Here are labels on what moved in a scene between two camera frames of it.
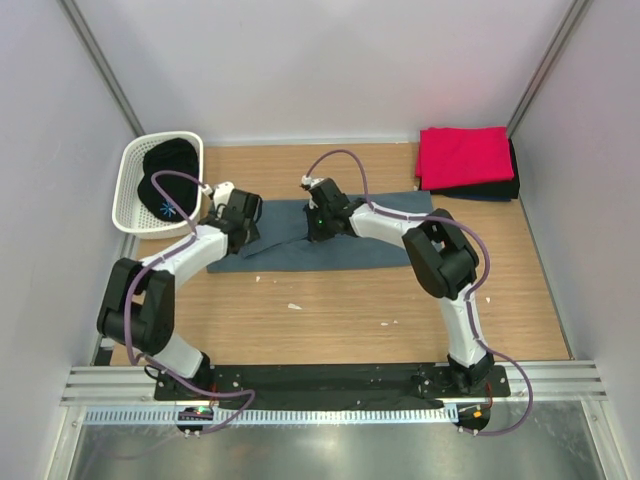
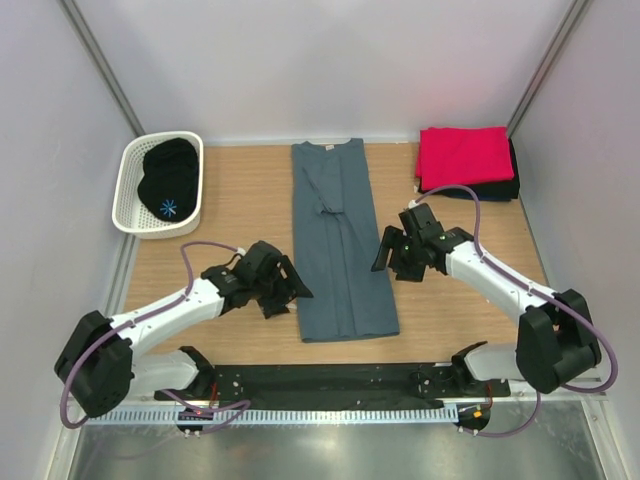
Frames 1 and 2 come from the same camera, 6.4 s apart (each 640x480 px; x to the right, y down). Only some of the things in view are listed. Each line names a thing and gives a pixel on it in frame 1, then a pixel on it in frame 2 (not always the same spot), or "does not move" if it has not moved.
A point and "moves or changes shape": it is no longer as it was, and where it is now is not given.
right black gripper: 314,233 to 392,239
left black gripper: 254,235 to 287,292
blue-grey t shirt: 285,242 moves or changes shape
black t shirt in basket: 170,154 does not move
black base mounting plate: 391,386 does not move
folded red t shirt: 460,156 does not move
